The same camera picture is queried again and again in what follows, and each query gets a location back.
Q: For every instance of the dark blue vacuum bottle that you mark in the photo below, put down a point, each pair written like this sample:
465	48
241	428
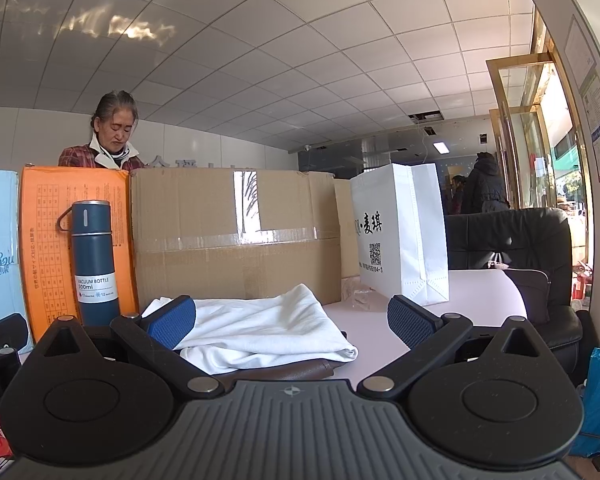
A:
95	260

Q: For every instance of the white wall notice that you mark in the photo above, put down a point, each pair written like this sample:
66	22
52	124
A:
580	42

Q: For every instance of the brown leather mat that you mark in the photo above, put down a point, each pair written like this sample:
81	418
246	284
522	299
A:
290	371

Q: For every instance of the orange cardboard box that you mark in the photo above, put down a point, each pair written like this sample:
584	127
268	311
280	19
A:
45	240

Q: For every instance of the clear plastic wrap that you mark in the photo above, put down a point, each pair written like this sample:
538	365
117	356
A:
360	296

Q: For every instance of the white garment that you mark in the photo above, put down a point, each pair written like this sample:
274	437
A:
265	325

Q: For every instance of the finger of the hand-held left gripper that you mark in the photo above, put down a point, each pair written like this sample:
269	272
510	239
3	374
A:
7	335

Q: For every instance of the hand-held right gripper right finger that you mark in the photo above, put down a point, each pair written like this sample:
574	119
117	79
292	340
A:
410	321

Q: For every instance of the white paper bag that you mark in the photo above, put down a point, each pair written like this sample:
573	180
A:
405	230

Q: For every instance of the black office chair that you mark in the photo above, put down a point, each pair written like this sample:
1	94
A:
510	235

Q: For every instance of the grey bag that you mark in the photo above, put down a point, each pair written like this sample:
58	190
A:
530	290

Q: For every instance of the brown cardboard box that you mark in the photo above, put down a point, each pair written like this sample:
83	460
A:
205	240

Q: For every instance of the large light blue cardboard box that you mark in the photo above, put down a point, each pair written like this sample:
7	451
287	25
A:
0	220

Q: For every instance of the red fire extinguisher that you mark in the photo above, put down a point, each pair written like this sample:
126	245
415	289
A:
581	282

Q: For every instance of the golden door frame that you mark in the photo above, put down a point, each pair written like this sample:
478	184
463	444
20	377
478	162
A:
540	110

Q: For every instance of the ceiling light panel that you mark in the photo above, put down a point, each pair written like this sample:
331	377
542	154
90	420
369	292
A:
440	147

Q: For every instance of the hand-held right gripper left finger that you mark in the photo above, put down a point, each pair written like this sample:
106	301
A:
172	322

